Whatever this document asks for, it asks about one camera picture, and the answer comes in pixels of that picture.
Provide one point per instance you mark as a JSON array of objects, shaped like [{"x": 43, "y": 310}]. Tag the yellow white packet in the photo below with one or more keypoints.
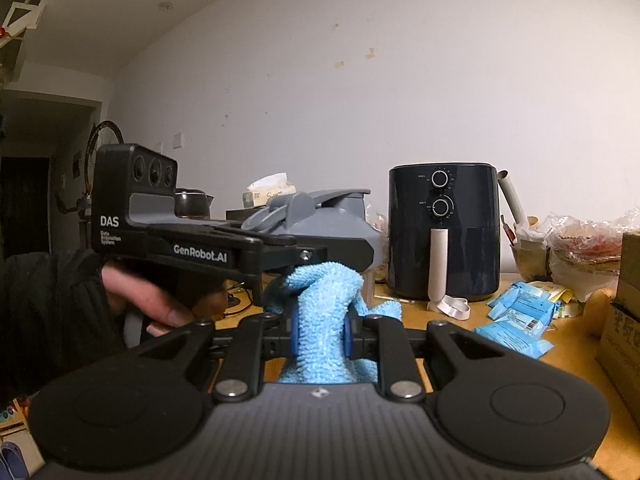
[{"x": 562, "y": 302}]

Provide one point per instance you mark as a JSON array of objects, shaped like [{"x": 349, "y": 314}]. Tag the plastic bag of flatbreads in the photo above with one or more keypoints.
[{"x": 585, "y": 255}]

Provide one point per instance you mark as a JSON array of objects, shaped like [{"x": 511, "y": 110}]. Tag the dark air fryer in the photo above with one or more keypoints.
[{"x": 465, "y": 240}]

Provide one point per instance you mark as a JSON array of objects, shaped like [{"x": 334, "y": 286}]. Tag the white wall switch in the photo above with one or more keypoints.
[{"x": 176, "y": 141}]

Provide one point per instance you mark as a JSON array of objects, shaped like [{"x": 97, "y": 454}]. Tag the clear bag with brown paper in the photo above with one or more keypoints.
[{"x": 380, "y": 260}]

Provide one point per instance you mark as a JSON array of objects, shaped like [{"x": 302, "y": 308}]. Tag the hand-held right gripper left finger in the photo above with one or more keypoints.
[{"x": 295, "y": 332}]

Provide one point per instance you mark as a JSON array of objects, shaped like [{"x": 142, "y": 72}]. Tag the large cardboard box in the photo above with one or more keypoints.
[{"x": 622, "y": 320}]

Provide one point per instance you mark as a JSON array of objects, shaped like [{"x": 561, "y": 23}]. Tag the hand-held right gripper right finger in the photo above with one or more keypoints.
[{"x": 348, "y": 335}]

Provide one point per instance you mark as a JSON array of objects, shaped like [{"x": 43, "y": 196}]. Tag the person's left hand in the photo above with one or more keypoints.
[{"x": 150, "y": 295}]

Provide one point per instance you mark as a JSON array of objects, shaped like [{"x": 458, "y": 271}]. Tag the cardboard tube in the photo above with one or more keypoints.
[{"x": 512, "y": 195}]

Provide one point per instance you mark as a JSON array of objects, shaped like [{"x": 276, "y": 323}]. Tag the person's left forearm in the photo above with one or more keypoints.
[{"x": 50, "y": 310}]

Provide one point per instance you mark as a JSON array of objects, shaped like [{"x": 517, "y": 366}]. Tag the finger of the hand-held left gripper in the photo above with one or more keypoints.
[
  {"x": 340, "y": 255},
  {"x": 250, "y": 230}
]

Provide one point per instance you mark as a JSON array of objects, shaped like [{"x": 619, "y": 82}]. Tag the blue microfibre cloth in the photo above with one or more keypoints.
[{"x": 320, "y": 310}]

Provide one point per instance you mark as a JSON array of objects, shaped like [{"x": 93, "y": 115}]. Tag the yellow fruit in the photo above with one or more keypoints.
[{"x": 597, "y": 310}]

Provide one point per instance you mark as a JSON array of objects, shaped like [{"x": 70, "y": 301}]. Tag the thin wooden stick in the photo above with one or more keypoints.
[{"x": 395, "y": 299}]

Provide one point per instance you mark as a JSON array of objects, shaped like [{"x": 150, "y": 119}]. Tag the grey slipper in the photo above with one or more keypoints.
[{"x": 11, "y": 460}]

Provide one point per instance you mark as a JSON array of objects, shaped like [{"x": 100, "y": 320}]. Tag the blue wipe packet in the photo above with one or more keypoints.
[
  {"x": 510, "y": 295},
  {"x": 530, "y": 317},
  {"x": 515, "y": 340}
]

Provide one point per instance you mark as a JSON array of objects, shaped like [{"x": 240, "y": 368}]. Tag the white tissue pack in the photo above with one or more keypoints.
[{"x": 270, "y": 194}]

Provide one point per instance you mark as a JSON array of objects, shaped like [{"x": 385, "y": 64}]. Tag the dark cooking pot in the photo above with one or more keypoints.
[{"x": 192, "y": 202}]

